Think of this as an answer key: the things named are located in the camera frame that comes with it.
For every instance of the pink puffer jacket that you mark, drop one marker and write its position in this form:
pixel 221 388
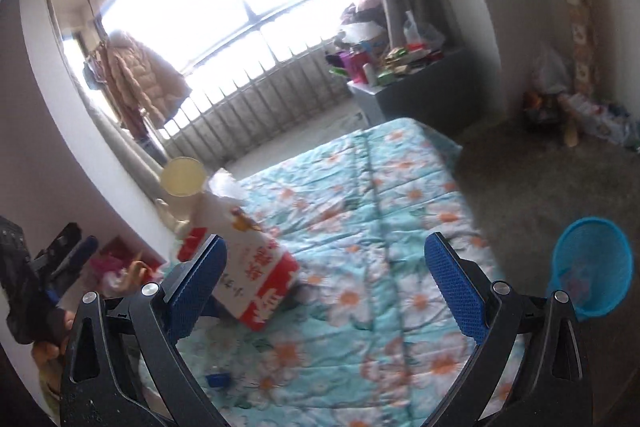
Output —
pixel 145 81

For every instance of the coat rack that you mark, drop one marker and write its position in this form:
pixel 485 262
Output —
pixel 128 119

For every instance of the Pepsi plastic bottle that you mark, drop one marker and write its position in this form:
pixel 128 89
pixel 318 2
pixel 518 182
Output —
pixel 212 345

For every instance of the floral teal quilt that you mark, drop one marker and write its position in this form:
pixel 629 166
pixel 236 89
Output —
pixel 366 338

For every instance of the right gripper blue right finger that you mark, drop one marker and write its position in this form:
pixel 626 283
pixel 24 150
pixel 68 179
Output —
pixel 462 284

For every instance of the white paper cup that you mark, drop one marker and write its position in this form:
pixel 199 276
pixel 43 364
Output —
pixel 183 177

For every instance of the red white tissue box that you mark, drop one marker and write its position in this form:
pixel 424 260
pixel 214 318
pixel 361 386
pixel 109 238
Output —
pixel 259 272

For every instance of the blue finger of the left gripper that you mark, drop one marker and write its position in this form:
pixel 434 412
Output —
pixel 75 256

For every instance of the blue mesh trash basket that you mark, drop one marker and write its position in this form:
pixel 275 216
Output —
pixel 593 263

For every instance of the white window radiator grille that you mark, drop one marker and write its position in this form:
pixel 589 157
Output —
pixel 230 112

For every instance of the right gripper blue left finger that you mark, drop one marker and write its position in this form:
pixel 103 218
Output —
pixel 188 288

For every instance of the dark cluttered desk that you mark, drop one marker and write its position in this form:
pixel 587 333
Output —
pixel 444 94

